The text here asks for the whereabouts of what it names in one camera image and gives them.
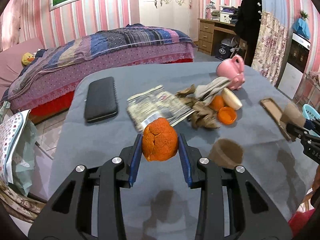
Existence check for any brown paper cup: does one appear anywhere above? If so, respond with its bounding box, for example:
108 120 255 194
208 139 244 169
280 102 306 127

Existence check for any brown paper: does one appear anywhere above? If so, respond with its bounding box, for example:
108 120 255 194
175 85 220 129

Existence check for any orange peel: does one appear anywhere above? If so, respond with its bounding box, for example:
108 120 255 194
142 118 178 161

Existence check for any light blue plastic basket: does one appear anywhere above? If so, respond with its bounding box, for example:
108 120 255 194
303 104 320 137

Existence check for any brown phone case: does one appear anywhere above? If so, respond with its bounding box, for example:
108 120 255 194
260 98 295 142

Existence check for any orange plastic lid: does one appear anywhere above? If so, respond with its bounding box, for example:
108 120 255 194
217 107 237 125

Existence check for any floral curtain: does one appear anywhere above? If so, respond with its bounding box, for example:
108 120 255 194
252 11 287 86

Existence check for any cream fruit piece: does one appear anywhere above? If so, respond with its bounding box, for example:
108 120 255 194
221 88 242 111

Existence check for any white black cabinet appliance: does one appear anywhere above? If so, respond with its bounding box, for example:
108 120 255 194
278 33 311 100

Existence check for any polka dot bag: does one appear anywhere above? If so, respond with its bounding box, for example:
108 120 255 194
1 110 37 196

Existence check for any whole orange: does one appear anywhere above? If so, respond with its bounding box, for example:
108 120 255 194
209 95 225 112

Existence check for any black wallet case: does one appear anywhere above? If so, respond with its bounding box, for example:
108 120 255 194
84 76 118 123

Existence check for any pink piggy bank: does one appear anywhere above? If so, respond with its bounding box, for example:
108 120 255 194
216 54 245 90

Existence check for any grey white sock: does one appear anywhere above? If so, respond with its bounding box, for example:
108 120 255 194
194 76 231 105

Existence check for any blue cloth with plant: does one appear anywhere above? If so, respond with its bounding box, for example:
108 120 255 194
292 10 311 40

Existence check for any crumpled newspaper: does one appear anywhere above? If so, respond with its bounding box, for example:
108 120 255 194
127 85 194 132

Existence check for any bed with purple cover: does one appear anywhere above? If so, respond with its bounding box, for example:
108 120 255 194
1 39 195 123

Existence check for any black hanging coat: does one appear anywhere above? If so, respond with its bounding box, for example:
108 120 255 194
235 0 262 66

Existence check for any wooden desk with drawers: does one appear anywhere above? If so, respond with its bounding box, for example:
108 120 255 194
197 18 248 60

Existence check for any yellow duck plush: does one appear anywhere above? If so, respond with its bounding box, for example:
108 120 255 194
21 53 35 66

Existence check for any patchwork striped blanket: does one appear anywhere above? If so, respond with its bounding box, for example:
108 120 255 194
1 23 195 102

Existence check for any white wardrobe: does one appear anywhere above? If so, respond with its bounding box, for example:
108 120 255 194
138 0 199 41

